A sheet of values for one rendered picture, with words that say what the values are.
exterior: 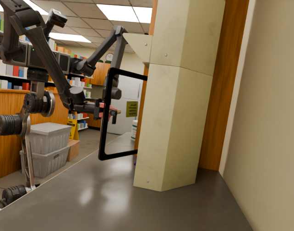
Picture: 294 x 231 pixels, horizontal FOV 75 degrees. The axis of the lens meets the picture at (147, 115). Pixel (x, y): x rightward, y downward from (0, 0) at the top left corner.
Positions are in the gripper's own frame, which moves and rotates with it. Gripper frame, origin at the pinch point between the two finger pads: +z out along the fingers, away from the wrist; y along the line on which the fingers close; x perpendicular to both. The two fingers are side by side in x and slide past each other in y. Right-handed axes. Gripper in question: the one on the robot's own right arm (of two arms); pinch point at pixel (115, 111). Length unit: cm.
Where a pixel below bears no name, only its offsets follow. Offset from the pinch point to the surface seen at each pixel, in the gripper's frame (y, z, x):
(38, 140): -67, -146, 137
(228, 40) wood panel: 43, 49, 21
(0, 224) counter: -26, -9, -48
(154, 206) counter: -26.2, 25.5, -26.7
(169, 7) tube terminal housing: 40.8, 20.5, -16.0
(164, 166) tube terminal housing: -15.9, 26.7, -15.9
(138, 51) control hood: 24.7, 11.4, -16.1
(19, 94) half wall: -11, -180, 138
